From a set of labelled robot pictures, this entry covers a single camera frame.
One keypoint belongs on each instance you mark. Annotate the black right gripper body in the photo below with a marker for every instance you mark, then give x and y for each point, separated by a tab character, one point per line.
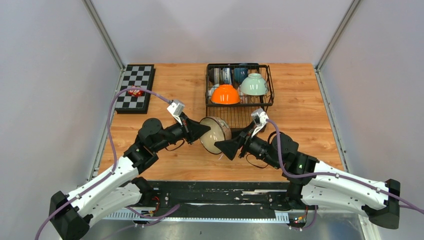
257	148

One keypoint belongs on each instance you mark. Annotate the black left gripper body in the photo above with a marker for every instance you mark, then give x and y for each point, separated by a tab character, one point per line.
175	132

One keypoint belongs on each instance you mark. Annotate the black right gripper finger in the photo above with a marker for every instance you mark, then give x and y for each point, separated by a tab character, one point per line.
243	133
230	147

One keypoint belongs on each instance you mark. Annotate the white orange bowl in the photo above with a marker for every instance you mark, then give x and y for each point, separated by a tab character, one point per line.
225	94

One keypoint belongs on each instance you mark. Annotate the black wire dish rack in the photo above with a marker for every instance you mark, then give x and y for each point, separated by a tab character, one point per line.
238	115

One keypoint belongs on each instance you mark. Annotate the teal dashed pattern bowl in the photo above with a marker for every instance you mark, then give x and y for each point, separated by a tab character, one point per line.
212	89

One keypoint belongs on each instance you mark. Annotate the celadon green bowl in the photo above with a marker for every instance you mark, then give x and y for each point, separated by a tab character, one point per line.
254	85

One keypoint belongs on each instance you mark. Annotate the beige interior bowl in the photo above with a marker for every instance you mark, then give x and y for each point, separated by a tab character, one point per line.
214	75

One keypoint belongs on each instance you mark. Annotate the white blue striped bowl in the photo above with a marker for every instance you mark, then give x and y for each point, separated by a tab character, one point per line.
226	75

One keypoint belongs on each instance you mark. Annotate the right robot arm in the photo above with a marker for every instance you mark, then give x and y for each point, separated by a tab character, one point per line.
314	183

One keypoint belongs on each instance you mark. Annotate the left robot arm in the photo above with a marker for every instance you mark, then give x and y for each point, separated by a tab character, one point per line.
74	213

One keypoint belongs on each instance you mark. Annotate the red owl toy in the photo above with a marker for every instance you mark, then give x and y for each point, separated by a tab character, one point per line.
135	91

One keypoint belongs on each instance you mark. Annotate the black white chessboard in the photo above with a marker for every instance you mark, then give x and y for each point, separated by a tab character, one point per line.
138	77

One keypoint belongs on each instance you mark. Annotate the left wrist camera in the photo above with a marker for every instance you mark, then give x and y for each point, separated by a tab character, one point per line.
176	108

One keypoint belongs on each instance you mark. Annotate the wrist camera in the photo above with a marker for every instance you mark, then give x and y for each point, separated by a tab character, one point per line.
176	108
260	119

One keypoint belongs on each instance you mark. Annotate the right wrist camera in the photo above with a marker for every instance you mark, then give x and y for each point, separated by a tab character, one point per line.
260	119

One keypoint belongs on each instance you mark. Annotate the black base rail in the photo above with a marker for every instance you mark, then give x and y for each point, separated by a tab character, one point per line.
222	202

